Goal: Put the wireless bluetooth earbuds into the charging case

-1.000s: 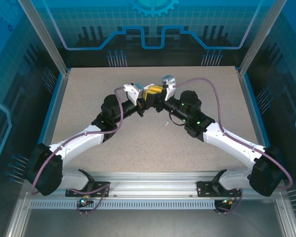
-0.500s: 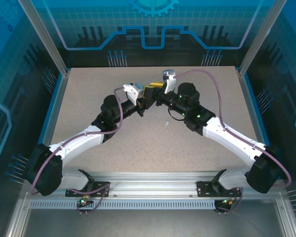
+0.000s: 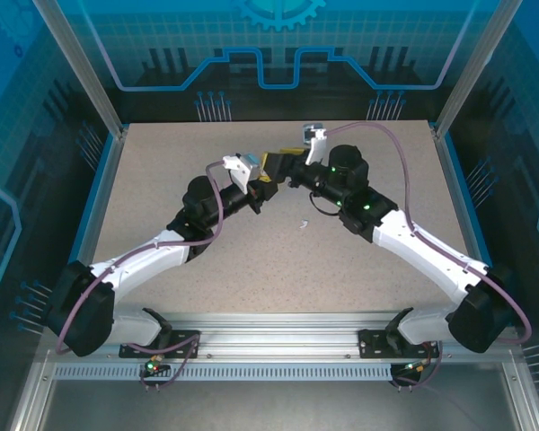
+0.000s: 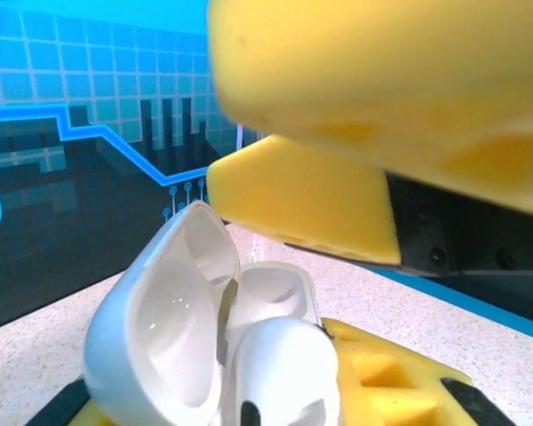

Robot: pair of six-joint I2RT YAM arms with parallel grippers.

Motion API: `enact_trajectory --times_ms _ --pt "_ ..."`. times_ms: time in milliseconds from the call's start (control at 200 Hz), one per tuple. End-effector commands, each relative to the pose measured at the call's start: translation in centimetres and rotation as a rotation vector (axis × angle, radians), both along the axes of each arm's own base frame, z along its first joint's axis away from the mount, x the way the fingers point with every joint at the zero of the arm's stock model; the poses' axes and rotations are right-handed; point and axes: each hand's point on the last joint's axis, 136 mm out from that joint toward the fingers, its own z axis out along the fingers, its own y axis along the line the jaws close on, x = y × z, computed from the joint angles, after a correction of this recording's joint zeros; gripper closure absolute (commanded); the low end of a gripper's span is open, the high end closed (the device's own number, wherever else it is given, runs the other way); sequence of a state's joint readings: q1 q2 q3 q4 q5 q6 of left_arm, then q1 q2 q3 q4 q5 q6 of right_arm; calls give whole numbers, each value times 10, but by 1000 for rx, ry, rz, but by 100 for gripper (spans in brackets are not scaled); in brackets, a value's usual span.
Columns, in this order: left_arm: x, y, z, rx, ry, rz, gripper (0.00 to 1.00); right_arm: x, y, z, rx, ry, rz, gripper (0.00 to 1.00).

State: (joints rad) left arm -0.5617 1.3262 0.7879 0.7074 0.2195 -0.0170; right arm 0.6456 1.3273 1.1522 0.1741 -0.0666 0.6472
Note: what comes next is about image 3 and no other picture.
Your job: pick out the right aluminium side rail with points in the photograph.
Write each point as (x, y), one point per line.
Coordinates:
(453, 188)

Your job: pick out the left small LED circuit board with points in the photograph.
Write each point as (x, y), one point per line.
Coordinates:
(152, 367)

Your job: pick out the left aluminium frame post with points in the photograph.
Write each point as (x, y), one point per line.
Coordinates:
(85, 67)

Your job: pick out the right blue table edge trim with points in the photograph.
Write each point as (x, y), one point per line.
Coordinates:
(463, 188)

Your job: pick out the left aluminium side rail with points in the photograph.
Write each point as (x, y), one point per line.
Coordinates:
(107, 188)

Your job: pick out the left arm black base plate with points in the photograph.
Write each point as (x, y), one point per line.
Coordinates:
(186, 343)

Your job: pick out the aluminium side rail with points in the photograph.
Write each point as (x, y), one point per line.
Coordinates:
(107, 188)
(453, 188)

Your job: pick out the blue table edge trim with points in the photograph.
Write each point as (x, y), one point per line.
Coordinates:
(463, 188)
(98, 188)

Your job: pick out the small led circuit board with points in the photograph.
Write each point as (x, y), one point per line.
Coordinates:
(152, 367)
(413, 367)

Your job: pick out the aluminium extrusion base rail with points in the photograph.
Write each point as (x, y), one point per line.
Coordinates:
(274, 332)

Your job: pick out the right aluminium frame post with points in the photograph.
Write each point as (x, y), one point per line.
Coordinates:
(471, 67)

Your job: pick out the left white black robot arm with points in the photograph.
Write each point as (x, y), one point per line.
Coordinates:
(139, 260)

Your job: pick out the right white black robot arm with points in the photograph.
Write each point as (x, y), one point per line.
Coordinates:
(431, 256)

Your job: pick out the left blue table edge trim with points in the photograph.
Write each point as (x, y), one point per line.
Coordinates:
(98, 188)

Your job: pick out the grey metal sheet shelf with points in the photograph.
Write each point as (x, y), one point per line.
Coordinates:
(274, 408)

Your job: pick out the aluminium frame post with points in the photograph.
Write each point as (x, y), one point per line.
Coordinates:
(471, 67)
(85, 67)

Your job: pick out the right small LED circuit board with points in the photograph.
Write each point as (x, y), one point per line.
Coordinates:
(413, 367)

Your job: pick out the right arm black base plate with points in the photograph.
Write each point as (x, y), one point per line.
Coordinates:
(370, 343)

